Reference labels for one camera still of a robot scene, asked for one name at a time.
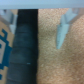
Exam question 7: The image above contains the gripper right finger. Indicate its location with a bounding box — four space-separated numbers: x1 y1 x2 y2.
55 8 83 51

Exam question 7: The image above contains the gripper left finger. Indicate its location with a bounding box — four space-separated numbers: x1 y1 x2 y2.
0 8 18 35

